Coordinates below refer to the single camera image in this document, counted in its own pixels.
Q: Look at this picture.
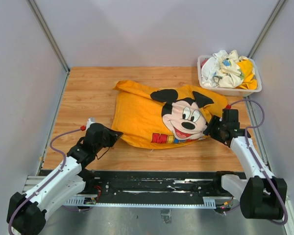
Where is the white plastic basket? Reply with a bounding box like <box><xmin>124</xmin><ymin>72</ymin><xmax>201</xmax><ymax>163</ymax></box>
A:
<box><xmin>197</xmin><ymin>51</ymin><xmax>262</xmax><ymax>97</ymax></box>

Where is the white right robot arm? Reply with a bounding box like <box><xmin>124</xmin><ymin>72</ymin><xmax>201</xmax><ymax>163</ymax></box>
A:
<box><xmin>205</xmin><ymin>106</ymin><xmax>288</xmax><ymax>225</ymax></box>

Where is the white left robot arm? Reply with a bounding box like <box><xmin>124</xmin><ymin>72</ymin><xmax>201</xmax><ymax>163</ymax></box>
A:
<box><xmin>7</xmin><ymin>120</ymin><xmax>123</xmax><ymax>235</ymax></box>

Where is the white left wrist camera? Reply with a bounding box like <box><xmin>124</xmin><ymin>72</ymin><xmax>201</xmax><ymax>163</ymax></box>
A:
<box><xmin>86</xmin><ymin>117</ymin><xmax>96</xmax><ymax>129</ymax></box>

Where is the yellow cloth in basket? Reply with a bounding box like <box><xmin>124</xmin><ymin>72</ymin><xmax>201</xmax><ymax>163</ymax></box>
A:
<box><xmin>236</xmin><ymin>60</ymin><xmax>257</xmax><ymax>90</ymax></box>

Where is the yellow pillowcase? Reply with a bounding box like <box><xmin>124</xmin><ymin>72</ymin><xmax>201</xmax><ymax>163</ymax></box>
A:
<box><xmin>112</xmin><ymin>80</ymin><xmax>228</xmax><ymax>149</ymax></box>

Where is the white crumpled cloth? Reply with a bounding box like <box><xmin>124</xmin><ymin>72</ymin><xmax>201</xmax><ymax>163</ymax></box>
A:
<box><xmin>201</xmin><ymin>50</ymin><xmax>249</xmax><ymax>88</ymax></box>

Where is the aluminium frame post right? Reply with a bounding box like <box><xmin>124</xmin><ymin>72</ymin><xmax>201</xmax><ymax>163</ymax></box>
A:
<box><xmin>248</xmin><ymin>0</ymin><xmax>288</xmax><ymax>58</ymax></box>

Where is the aluminium frame post left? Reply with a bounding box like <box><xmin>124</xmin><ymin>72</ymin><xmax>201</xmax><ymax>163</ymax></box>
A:
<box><xmin>26</xmin><ymin>0</ymin><xmax>71</xmax><ymax>74</ymax></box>

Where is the aluminium frame post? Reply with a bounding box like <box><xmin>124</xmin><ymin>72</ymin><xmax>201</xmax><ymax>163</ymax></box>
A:
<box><xmin>26</xmin><ymin>0</ymin><xmax>71</xmax><ymax>74</ymax></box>
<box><xmin>248</xmin><ymin>0</ymin><xmax>288</xmax><ymax>58</ymax></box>

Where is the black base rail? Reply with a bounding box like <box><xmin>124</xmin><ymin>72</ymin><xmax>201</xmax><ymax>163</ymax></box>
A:
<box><xmin>39</xmin><ymin>170</ymin><xmax>245</xmax><ymax>204</ymax></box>

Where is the white cable duct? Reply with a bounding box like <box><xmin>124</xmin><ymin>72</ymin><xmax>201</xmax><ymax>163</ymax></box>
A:
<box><xmin>64</xmin><ymin>193</ymin><xmax>216</xmax><ymax>209</ymax></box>

